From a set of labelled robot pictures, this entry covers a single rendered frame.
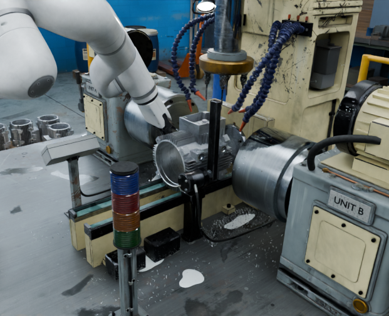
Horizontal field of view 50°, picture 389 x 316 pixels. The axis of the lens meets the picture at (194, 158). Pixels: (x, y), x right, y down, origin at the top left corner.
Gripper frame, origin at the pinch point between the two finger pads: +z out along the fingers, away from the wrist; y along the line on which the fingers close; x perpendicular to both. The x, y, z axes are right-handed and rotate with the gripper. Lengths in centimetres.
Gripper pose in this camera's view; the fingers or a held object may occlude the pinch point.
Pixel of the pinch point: (166, 131)
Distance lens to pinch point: 140.2
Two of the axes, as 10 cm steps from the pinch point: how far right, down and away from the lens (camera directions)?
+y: 6.4, 3.3, -6.9
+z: 3.6, 6.7, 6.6
